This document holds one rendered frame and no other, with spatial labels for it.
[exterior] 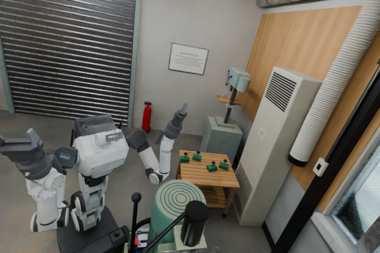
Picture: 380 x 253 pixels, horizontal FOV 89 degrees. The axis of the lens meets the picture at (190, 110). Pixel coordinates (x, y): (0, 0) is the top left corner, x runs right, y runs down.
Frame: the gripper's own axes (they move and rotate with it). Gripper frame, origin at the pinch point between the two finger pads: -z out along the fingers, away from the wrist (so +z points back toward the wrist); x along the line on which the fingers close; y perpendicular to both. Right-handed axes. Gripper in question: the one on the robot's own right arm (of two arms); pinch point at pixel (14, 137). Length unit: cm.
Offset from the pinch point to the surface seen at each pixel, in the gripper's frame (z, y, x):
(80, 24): 52, -285, -84
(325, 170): 75, -27, 169
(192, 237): 4, 31, 54
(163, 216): 11, 22, 46
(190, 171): 144, -77, 74
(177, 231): 9, 28, 50
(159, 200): 12.1, 17.4, 45.2
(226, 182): 146, -61, 112
